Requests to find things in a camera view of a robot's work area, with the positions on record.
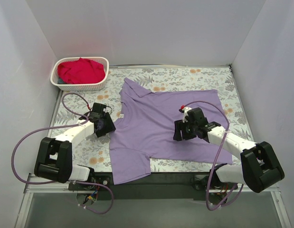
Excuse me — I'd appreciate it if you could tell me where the purple t shirt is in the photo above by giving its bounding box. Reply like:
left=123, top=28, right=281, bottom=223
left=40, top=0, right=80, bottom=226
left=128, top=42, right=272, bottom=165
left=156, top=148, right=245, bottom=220
left=109, top=78, right=233, bottom=184

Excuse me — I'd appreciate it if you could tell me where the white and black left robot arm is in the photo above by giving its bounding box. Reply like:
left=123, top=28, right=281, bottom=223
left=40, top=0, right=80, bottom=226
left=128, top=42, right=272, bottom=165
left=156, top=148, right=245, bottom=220
left=34, top=112, right=115, bottom=183

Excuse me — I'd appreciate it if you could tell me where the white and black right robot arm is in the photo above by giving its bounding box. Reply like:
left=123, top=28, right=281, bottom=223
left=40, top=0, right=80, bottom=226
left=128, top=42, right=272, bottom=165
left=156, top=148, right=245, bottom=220
left=173, top=120, right=285, bottom=193

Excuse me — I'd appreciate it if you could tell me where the floral patterned table mat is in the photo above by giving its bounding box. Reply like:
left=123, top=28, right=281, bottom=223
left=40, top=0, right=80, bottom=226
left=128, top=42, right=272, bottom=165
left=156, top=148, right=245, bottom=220
left=51, top=66, right=256, bottom=172

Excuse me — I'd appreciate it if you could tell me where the white plastic basket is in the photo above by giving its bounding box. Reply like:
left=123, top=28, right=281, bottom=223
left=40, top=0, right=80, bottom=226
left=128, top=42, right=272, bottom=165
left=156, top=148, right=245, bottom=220
left=50, top=57, right=109, bottom=91

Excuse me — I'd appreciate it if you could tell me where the red t shirt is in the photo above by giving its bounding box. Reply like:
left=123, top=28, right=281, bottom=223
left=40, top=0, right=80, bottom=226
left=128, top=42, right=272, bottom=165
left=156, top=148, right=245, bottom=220
left=57, top=58, right=105, bottom=84

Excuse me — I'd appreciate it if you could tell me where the teal cloth in basket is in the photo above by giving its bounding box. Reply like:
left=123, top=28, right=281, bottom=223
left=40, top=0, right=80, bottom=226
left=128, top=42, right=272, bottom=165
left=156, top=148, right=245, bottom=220
left=57, top=78, right=66, bottom=85

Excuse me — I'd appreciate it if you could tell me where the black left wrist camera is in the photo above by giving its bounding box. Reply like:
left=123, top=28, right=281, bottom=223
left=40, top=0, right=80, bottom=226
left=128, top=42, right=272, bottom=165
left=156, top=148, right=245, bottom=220
left=91, top=103, right=107, bottom=118

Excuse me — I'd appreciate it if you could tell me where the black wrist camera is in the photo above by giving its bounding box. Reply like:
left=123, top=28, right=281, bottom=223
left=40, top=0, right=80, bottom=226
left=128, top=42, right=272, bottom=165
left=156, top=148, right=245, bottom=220
left=185, top=107, right=208, bottom=126
left=91, top=103, right=107, bottom=118

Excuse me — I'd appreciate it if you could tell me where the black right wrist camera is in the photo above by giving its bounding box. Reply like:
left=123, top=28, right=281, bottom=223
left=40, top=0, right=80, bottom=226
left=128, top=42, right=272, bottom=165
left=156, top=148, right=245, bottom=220
left=185, top=107, right=208, bottom=126

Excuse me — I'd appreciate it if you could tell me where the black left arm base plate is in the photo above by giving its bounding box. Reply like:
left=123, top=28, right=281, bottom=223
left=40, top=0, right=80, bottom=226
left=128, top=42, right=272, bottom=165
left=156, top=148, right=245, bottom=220
left=68, top=174, right=113, bottom=191

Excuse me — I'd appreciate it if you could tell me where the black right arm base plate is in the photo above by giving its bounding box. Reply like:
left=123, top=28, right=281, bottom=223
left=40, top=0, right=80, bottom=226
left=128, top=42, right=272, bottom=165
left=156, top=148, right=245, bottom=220
left=190, top=175, right=235, bottom=190

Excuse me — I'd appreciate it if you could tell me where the aluminium front frame rail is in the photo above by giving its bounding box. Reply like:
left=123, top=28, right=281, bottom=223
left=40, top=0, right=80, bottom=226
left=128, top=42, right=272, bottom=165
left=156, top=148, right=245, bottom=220
left=25, top=172, right=280, bottom=193

